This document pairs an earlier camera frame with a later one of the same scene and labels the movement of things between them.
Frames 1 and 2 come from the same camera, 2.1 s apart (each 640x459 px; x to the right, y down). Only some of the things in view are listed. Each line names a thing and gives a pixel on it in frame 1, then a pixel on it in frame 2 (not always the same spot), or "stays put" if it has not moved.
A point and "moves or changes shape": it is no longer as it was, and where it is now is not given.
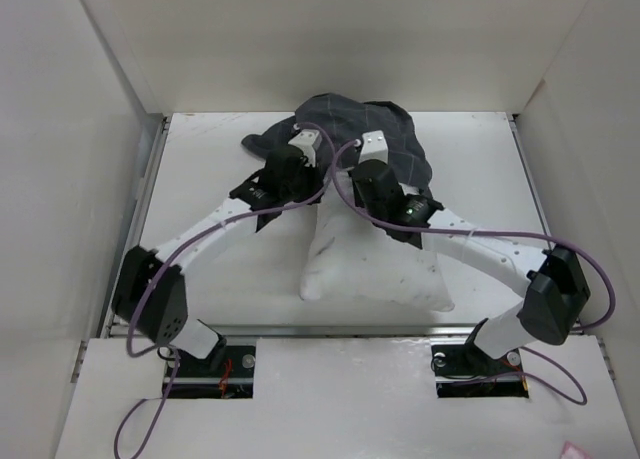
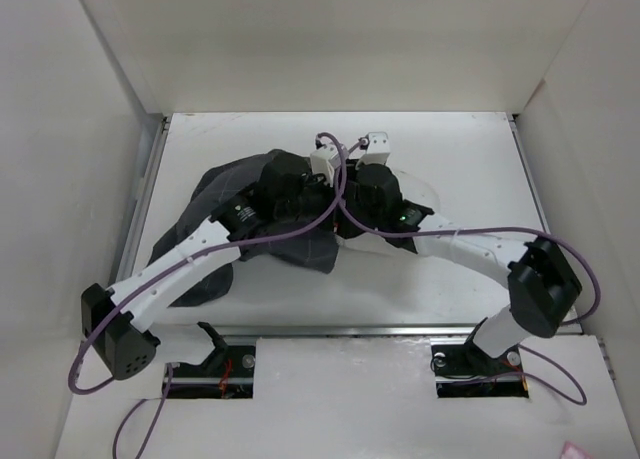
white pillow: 353,259 moves or changes shape
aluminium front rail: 339,330 stays put
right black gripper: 358,200 stays put
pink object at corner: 571,451 stays put
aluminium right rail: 514,126 stays put
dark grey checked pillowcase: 339,120 -> 225,196
